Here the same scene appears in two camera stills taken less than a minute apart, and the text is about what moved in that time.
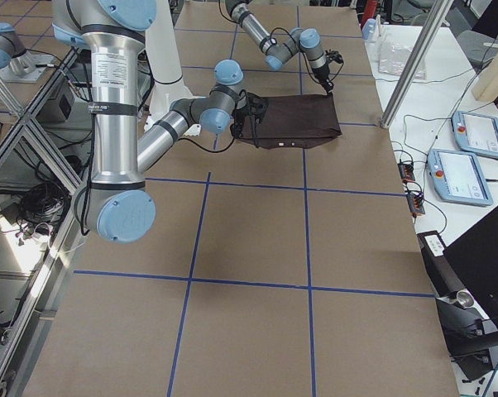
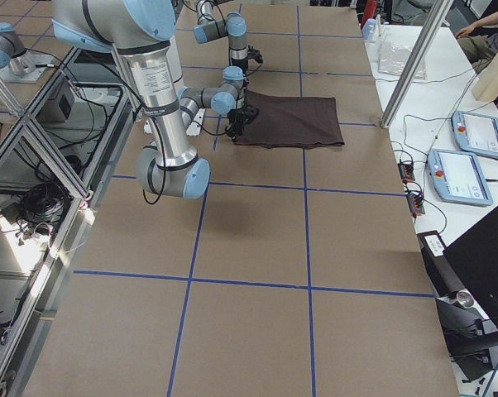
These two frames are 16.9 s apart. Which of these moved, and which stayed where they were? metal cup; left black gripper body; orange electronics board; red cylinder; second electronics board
Moved: left black gripper body
Stayed: red cylinder; metal cup; second electronics board; orange electronics board
